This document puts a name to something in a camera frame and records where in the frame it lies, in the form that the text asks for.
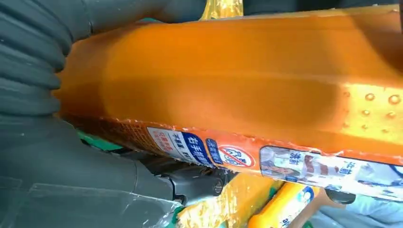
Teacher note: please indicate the green table mat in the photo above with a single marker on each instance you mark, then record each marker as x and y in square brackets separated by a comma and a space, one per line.
[100, 143]

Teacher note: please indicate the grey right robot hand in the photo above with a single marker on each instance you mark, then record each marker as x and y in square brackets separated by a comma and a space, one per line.
[63, 176]

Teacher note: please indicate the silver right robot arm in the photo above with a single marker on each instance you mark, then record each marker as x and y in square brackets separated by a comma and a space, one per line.
[28, 56]

